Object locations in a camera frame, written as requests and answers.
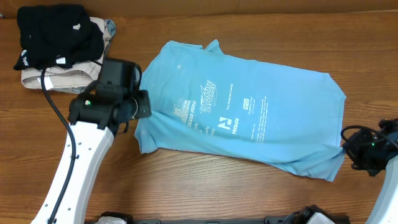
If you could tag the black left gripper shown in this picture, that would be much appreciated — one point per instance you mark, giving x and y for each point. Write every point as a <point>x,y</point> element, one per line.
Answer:
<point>143,104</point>

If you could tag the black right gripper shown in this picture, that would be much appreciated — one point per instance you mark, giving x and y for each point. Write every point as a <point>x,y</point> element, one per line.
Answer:
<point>352,149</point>

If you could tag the light blue t-shirt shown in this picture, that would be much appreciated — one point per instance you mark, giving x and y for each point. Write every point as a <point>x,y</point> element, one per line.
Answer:
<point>203,100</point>

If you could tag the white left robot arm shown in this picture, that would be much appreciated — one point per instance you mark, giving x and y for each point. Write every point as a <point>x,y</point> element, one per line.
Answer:
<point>95,116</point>

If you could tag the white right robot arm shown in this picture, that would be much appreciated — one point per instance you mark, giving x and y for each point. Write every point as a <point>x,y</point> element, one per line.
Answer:
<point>385,208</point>

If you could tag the beige folded garment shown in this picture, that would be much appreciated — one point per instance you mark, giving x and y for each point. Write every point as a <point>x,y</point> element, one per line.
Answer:
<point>56,78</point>

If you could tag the black folded garment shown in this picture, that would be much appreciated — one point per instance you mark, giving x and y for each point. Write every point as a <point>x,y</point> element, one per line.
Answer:
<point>59,35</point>

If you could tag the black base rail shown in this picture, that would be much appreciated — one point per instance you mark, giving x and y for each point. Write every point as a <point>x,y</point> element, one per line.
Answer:
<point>308,214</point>

